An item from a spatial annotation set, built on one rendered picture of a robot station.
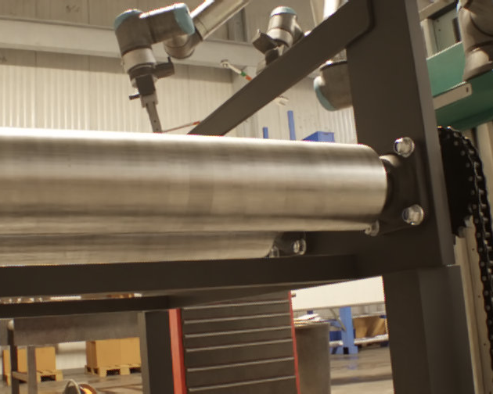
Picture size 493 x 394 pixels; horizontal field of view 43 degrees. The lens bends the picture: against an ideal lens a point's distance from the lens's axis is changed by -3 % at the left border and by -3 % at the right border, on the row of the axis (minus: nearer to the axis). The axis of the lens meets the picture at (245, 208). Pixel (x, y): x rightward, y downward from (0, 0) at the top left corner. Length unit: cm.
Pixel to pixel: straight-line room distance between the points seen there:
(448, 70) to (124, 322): 484
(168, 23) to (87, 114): 1041
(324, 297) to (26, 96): 767
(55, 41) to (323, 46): 1096
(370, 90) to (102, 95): 1153
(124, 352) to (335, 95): 848
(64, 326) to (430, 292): 567
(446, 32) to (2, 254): 192
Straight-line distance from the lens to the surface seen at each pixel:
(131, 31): 184
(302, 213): 77
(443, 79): 236
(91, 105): 1229
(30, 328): 631
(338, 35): 105
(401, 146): 86
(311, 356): 508
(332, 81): 246
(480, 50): 207
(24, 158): 66
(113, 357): 1049
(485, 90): 203
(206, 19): 198
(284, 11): 221
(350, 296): 606
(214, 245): 103
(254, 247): 106
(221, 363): 358
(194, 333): 353
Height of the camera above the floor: 69
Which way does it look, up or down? 10 degrees up
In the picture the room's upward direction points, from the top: 5 degrees counter-clockwise
